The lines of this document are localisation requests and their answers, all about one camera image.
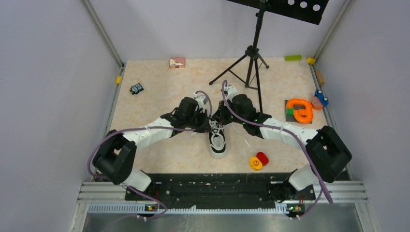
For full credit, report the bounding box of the yellow corner block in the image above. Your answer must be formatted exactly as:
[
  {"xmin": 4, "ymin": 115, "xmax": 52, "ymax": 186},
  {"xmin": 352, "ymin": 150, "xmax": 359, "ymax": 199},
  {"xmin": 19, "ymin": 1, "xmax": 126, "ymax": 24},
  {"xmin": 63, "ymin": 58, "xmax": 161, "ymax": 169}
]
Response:
[{"xmin": 306, "ymin": 57, "xmax": 316, "ymax": 65}]

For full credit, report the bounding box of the white slotted cable duct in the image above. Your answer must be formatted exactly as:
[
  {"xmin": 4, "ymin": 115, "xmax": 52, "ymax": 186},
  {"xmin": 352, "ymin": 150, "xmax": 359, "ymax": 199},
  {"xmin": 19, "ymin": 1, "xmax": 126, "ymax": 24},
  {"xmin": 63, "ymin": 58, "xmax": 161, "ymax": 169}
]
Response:
[{"xmin": 88, "ymin": 203, "xmax": 289, "ymax": 214}]

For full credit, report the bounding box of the white shoelace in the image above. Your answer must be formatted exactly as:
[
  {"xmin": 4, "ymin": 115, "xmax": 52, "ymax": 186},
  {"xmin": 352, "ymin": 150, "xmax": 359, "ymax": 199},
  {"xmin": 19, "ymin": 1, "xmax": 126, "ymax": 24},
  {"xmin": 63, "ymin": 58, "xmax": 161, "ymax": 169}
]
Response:
[{"xmin": 190, "ymin": 124, "xmax": 258, "ymax": 151}]

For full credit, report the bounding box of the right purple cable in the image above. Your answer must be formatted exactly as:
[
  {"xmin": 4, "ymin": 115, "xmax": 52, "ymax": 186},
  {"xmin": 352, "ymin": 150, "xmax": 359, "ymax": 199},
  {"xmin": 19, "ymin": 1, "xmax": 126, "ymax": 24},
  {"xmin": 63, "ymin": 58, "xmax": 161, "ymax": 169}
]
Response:
[{"xmin": 221, "ymin": 80, "xmax": 334, "ymax": 218}]

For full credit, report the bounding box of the orange translucent cup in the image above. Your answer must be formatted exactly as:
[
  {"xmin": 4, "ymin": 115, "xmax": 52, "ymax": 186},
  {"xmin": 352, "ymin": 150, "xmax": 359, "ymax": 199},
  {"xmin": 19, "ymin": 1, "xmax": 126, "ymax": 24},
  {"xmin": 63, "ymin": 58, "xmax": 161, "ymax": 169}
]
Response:
[{"xmin": 311, "ymin": 97, "xmax": 323, "ymax": 110}]

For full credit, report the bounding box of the blue toy car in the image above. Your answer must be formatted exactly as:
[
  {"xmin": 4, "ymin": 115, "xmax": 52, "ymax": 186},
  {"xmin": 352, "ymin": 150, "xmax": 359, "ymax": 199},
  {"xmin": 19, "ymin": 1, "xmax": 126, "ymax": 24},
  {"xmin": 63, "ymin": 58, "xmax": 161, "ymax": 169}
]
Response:
[{"xmin": 314, "ymin": 89, "xmax": 329, "ymax": 107}]

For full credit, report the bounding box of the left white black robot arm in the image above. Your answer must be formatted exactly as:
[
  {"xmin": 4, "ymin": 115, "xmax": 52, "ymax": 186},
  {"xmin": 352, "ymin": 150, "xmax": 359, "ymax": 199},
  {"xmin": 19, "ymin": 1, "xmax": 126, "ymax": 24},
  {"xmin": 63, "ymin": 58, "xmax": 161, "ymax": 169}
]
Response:
[{"xmin": 89, "ymin": 95, "xmax": 212, "ymax": 200}]

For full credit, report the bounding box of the wooden block on frame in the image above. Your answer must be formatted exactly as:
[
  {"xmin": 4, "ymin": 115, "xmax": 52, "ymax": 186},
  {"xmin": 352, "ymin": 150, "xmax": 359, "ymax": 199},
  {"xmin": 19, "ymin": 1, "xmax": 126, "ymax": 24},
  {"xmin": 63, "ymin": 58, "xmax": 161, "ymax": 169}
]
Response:
[{"xmin": 315, "ymin": 70, "xmax": 325, "ymax": 86}]

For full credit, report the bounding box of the small blue black toy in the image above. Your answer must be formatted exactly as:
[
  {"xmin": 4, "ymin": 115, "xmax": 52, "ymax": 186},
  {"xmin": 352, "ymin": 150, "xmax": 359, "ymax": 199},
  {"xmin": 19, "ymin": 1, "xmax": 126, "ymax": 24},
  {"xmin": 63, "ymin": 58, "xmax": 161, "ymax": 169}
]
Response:
[{"xmin": 129, "ymin": 83, "xmax": 144, "ymax": 95}]

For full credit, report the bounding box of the purple cable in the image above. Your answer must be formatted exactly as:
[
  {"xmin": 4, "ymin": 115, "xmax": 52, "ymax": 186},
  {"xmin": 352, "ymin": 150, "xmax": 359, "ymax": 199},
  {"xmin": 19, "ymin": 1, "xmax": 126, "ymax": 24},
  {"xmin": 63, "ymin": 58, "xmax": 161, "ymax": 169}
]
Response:
[
  {"xmin": 87, "ymin": 90, "xmax": 213, "ymax": 221},
  {"xmin": 221, "ymin": 80, "xmax": 334, "ymax": 218}
]

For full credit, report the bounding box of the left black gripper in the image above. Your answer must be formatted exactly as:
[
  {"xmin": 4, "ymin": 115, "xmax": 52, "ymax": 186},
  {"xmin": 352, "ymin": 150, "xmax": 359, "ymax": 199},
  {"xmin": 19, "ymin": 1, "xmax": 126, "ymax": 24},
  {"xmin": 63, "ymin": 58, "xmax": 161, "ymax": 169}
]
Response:
[{"xmin": 185, "ymin": 109, "xmax": 212, "ymax": 133}]

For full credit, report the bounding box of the black perforated stand tray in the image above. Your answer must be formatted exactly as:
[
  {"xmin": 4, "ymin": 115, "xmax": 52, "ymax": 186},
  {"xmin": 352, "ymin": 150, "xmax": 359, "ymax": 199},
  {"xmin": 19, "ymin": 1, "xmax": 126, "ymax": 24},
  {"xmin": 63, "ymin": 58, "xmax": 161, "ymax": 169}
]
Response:
[{"xmin": 230, "ymin": 0, "xmax": 329, "ymax": 25}]

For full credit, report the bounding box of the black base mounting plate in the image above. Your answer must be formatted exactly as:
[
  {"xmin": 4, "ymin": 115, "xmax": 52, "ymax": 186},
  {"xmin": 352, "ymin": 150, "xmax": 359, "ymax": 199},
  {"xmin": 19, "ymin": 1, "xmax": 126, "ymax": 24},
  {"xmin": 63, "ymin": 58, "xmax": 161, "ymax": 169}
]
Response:
[{"xmin": 144, "ymin": 173, "xmax": 316, "ymax": 209}]

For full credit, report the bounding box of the red plastic cylinder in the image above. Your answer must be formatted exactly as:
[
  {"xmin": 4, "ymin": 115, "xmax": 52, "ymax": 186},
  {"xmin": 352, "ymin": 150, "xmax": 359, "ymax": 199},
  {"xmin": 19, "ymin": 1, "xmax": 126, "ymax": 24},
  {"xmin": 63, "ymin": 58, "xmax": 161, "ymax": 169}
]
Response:
[{"xmin": 256, "ymin": 152, "xmax": 269, "ymax": 166}]

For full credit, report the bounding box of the black tripod stand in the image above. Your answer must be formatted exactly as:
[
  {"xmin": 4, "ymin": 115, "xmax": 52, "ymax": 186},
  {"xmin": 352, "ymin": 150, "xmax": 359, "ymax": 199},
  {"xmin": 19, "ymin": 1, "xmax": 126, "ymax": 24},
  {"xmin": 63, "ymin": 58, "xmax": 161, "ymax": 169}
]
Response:
[{"xmin": 209, "ymin": 0, "xmax": 269, "ymax": 113}]

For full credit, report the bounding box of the small green block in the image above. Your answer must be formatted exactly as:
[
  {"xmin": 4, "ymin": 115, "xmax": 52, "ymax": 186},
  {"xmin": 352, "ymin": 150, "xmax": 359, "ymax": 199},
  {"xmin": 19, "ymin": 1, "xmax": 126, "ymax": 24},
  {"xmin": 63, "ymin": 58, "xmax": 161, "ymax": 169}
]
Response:
[{"xmin": 286, "ymin": 108, "xmax": 294, "ymax": 115}]

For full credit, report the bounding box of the green rectangular block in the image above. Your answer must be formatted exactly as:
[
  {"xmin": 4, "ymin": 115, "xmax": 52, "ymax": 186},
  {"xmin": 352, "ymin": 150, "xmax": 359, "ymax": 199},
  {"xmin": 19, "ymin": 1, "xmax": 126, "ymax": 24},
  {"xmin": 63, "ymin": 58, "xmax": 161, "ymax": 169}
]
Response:
[{"xmin": 284, "ymin": 55, "xmax": 303, "ymax": 62}]

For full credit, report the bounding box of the pink tangram puzzle box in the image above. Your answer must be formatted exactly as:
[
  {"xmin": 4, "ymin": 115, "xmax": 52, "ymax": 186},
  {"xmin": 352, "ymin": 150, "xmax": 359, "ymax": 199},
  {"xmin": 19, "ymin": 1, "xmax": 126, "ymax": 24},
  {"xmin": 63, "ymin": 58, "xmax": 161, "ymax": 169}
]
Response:
[{"xmin": 169, "ymin": 57, "xmax": 185, "ymax": 69}]

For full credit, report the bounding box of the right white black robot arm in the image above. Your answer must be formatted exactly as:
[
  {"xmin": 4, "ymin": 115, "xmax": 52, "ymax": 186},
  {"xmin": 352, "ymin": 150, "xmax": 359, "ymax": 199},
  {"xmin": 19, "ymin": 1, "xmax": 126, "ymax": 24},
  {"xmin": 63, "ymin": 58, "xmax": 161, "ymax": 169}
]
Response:
[{"xmin": 209, "ymin": 94, "xmax": 352, "ymax": 199}]

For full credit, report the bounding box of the yellow plastic cylinder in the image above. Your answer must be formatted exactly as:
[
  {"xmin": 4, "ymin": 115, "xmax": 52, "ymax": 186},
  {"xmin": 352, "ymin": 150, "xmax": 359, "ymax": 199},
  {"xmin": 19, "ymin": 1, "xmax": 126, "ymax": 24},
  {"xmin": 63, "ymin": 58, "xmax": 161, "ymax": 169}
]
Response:
[{"xmin": 249, "ymin": 156, "xmax": 263, "ymax": 171}]

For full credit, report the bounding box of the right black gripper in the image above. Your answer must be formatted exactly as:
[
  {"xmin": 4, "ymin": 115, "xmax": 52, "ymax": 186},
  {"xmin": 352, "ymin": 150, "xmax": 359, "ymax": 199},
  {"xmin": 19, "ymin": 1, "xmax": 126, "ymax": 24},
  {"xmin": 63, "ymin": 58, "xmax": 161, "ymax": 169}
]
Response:
[{"xmin": 212, "ymin": 99, "xmax": 246, "ymax": 126}]

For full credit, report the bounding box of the dark grey square plate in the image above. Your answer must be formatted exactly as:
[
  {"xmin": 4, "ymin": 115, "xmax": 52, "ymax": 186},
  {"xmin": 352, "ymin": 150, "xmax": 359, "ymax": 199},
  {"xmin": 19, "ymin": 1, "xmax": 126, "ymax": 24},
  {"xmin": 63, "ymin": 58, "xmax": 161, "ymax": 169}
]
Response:
[{"xmin": 284, "ymin": 100, "xmax": 313, "ymax": 125}]

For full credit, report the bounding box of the black white canvas sneaker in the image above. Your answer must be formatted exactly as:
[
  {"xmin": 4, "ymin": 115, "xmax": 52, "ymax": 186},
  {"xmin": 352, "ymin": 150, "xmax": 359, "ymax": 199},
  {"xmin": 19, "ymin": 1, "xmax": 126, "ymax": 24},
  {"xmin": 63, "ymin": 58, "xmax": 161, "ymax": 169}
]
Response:
[{"xmin": 208, "ymin": 119, "xmax": 226, "ymax": 159}]

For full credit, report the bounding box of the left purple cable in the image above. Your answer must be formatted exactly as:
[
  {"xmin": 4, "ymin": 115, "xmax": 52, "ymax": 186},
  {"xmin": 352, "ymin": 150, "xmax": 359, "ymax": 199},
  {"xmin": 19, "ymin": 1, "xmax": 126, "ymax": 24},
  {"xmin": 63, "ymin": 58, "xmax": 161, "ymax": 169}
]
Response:
[{"xmin": 87, "ymin": 90, "xmax": 213, "ymax": 221}]

